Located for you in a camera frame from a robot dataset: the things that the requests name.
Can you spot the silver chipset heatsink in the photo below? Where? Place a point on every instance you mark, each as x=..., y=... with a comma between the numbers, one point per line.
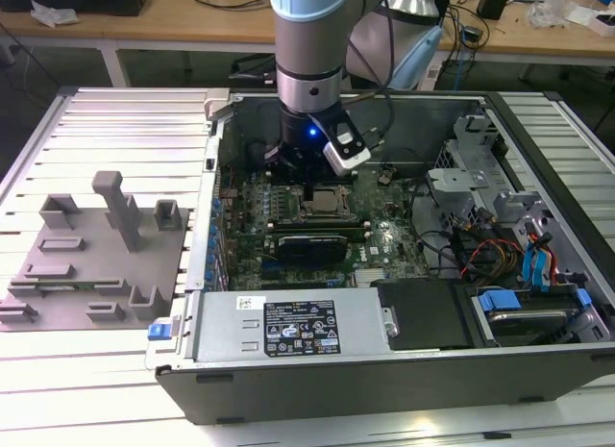
x=371, y=277

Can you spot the black plastic shroud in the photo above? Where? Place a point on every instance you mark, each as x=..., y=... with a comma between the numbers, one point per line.
x=423, y=317

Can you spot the wooden desk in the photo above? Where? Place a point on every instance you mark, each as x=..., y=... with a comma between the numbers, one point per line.
x=144, y=26

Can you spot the silver drive cage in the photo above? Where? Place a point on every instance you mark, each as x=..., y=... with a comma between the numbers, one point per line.
x=454, y=178

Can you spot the clear plastic bag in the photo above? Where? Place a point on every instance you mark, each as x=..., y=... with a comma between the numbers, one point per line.
x=548, y=9

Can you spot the silver CPU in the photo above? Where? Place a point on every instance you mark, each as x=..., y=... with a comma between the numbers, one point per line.
x=329, y=204

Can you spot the grey parts rack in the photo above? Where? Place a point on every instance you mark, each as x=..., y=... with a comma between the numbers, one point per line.
x=96, y=274

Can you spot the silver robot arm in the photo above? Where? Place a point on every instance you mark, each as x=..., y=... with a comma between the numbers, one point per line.
x=307, y=48

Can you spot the black power adapter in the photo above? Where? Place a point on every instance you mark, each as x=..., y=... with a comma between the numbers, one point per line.
x=491, y=5

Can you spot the blue case latch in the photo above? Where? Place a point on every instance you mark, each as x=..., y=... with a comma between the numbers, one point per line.
x=159, y=332

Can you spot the hard disk blue carrier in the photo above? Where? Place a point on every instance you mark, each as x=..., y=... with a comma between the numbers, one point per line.
x=499, y=300

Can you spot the green motherboard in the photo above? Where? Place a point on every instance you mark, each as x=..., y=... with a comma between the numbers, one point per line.
x=399, y=211

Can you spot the black graphics card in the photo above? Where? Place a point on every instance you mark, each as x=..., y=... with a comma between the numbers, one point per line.
x=312, y=250

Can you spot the CPU socket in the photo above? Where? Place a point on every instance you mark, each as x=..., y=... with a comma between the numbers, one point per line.
x=303, y=213

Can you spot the silver power supply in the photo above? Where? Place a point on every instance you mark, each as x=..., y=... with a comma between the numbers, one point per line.
x=221, y=331

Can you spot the small black transformer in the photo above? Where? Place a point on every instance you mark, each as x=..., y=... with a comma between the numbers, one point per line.
x=471, y=35

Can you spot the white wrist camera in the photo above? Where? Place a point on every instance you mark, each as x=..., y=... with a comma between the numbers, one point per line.
x=346, y=164

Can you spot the white cardboard box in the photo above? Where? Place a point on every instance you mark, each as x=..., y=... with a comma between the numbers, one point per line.
x=600, y=24

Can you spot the white crumpled bag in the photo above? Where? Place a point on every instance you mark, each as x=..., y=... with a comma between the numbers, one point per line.
x=53, y=14

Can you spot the coin cell battery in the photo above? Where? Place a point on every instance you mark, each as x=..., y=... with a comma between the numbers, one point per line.
x=384, y=179

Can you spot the black PC case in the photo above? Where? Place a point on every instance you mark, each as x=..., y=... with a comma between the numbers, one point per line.
x=336, y=399

